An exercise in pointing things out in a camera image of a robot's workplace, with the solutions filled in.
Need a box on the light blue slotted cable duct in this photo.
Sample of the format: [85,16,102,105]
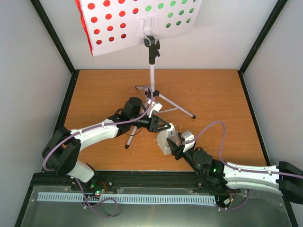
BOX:
[36,192,216,206]

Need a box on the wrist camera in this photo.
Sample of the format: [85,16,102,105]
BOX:
[181,131,195,153]
[146,100,162,118]

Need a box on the white metronome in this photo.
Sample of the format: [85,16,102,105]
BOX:
[156,123,180,155]

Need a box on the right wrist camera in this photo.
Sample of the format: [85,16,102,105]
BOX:
[181,131,195,153]

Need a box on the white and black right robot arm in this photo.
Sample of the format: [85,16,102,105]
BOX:
[166,139,303,204]

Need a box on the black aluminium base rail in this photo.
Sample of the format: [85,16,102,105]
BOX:
[33,170,284,194]

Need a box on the white perforated stand desk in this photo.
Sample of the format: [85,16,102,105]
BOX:
[80,0,202,57]

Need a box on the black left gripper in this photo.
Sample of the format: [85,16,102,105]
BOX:
[131,114,171,133]

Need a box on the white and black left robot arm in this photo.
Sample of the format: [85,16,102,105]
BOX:
[42,97,172,191]

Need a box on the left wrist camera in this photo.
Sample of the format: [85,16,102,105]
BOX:
[146,100,162,118]

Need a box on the white tripod music stand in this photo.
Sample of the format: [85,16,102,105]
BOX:
[125,35,196,149]

